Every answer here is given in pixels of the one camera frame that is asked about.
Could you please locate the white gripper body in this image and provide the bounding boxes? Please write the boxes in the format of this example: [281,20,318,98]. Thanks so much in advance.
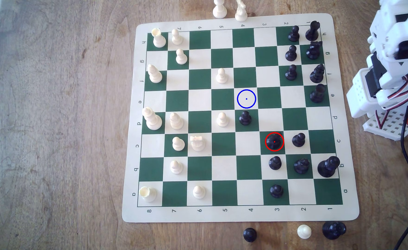
[368,0,408,62]

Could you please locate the black chess rook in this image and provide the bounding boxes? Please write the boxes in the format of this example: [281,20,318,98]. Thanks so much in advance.
[305,20,321,41]

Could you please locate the black chess bishop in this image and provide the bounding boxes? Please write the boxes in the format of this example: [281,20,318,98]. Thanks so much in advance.
[309,64,325,84]

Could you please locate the black chess king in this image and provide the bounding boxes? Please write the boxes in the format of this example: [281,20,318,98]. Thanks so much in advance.
[322,221,347,240]
[309,83,327,103]

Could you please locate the white chess knight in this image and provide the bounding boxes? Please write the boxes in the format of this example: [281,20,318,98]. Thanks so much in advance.
[190,135,206,152]
[235,0,248,22]

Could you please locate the black chess queen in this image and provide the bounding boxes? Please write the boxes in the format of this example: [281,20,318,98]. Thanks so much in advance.
[317,156,341,178]

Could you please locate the green and cream chess mat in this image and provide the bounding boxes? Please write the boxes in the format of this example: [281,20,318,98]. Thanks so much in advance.
[121,13,360,223]

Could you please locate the white chess rook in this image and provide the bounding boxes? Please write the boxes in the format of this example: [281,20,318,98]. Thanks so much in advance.
[139,186,157,203]
[151,28,167,48]

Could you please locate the white chess bishop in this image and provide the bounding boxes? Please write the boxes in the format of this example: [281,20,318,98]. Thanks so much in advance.
[169,112,184,130]
[147,64,163,84]

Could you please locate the black pawn b2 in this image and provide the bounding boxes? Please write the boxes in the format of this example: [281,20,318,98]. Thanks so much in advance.
[293,158,310,175]

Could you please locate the white pawn off board top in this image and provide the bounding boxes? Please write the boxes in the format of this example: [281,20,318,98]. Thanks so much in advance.
[213,0,227,19]

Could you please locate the white queen d8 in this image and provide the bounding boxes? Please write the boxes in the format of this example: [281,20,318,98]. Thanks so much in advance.
[142,107,163,131]

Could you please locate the red black white servo wires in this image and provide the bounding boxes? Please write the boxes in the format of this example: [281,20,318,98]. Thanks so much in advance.
[374,73,408,130]

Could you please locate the white perforated base plate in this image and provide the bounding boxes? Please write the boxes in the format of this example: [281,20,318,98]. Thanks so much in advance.
[363,110,408,141]

